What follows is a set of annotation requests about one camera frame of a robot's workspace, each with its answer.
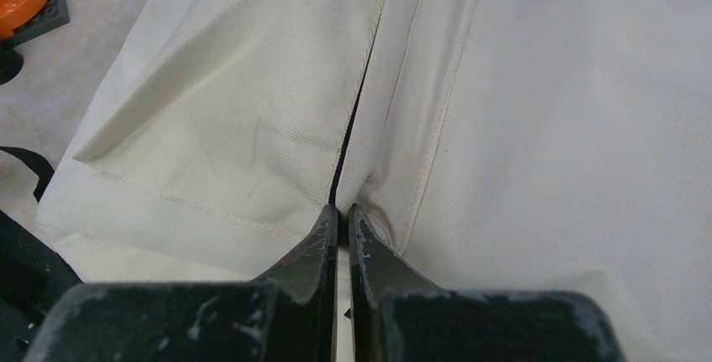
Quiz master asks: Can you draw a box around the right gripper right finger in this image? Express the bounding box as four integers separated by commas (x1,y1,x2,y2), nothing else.
348,205,625,361

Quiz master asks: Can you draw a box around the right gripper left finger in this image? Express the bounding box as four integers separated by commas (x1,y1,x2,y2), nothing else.
25,205,338,361

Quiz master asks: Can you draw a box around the beige canvas backpack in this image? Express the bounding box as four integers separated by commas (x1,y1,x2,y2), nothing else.
0,0,712,362

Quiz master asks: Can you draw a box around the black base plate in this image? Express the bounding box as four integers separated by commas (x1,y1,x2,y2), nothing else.
1,213,81,361

